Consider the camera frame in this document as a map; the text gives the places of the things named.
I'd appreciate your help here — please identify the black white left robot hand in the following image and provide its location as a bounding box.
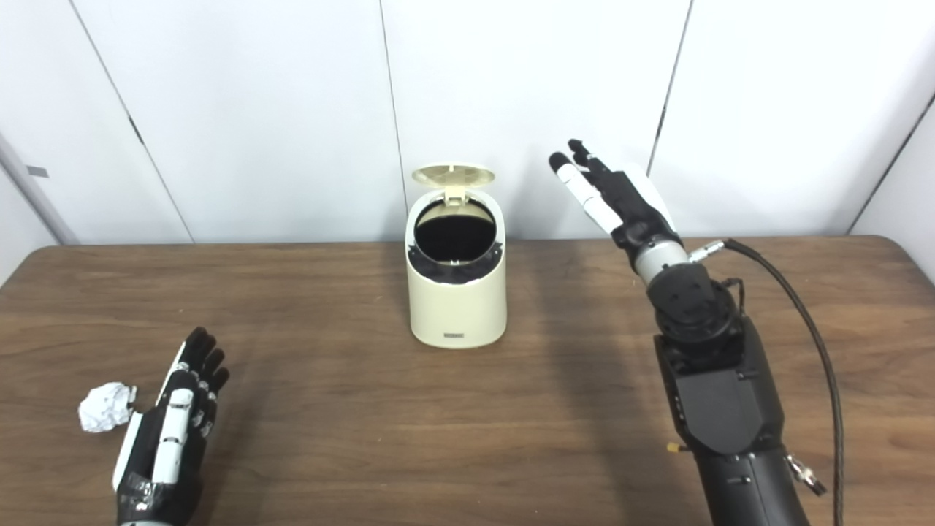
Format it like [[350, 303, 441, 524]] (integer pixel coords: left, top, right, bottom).
[[112, 327, 230, 526]]

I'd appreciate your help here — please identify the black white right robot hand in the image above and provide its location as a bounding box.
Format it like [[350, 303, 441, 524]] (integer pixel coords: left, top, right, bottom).
[[549, 139, 684, 253]]

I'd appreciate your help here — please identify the white paper ball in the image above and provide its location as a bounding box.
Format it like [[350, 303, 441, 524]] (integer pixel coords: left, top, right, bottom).
[[78, 382, 137, 433]]

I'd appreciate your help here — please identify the grey wall corner post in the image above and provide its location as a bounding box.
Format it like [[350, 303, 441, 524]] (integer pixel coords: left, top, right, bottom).
[[0, 131, 80, 245]]

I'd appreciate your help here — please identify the cream-colored lidded bin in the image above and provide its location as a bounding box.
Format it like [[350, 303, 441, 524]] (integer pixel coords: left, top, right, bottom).
[[405, 164, 508, 349]]

